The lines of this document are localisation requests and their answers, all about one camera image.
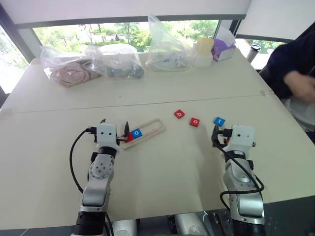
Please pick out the person in dark jacket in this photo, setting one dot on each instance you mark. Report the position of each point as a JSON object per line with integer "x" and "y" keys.
{"x": 290, "y": 54}

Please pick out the white tissue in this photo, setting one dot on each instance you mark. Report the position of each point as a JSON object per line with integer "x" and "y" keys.
{"x": 226, "y": 34}

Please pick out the clear tape strip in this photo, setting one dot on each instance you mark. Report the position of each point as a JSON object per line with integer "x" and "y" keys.
{"x": 267, "y": 92}
{"x": 6, "y": 113}

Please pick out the purple tissue box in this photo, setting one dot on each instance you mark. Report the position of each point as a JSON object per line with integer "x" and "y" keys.
{"x": 222, "y": 52}

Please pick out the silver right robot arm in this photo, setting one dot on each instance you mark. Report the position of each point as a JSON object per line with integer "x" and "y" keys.
{"x": 246, "y": 204}

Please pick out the narrow white roller blind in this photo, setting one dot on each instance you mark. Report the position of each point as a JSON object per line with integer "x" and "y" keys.
{"x": 280, "y": 17}

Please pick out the red letter tile b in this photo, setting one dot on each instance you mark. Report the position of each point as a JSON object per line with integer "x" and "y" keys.
{"x": 179, "y": 114}

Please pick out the black metal bracket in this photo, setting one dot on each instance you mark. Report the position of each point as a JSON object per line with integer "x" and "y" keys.
{"x": 221, "y": 220}

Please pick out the plastic bag with pink cloth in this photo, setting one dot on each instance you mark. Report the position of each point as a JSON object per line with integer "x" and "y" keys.
{"x": 71, "y": 72}

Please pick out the wooden letter tray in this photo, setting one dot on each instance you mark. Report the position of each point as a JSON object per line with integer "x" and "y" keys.
{"x": 152, "y": 127}

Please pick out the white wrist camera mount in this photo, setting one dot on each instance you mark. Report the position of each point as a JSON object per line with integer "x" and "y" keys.
{"x": 242, "y": 137}
{"x": 106, "y": 137}

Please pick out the silver rounded robot leg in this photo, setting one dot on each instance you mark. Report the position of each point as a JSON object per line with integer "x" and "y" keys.
{"x": 189, "y": 225}
{"x": 124, "y": 228}

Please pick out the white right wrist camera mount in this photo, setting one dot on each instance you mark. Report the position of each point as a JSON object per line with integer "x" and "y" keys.
{"x": 242, "y": 137}

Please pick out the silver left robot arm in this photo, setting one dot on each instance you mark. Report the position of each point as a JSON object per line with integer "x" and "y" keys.
{"x": 98, "y": 186}

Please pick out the wide white roller blind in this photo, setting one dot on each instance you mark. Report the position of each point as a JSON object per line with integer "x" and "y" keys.
{"x": 123, "y": 9}

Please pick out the plastic bag with grey items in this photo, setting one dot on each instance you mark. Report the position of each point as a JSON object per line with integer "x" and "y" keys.
{"x": 120, "y": 67}

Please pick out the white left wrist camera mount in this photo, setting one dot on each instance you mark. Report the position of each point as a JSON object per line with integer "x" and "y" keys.
{"x": 106, "y": 137}

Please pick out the grey thermos bottle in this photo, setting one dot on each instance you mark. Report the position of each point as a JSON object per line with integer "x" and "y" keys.
{"x": 253, "y": 52}

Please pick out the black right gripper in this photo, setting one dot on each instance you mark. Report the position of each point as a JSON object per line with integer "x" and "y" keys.
{"x": 224, "y": 134}

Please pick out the blue letter tile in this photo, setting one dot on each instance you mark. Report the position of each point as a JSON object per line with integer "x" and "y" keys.
{"x": 219, "y": 121}
{"x": 136, "y": 133}

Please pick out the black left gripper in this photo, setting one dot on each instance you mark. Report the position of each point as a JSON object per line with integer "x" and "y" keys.
{"x": 121, "y": 138}

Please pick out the white translucent container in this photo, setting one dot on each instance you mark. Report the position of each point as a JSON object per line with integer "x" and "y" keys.
{"x": 203, "y": 61}

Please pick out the red letter tile o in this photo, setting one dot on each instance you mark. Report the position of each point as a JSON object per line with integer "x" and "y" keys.
{"x": 195, "y": 122}

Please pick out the yellow plastic cup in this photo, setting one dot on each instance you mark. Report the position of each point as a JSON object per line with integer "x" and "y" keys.
{"x": 205, "y": 46}

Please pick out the person's bare hand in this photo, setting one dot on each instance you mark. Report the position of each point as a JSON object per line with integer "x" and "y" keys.
{"x": 301, "y": 86}

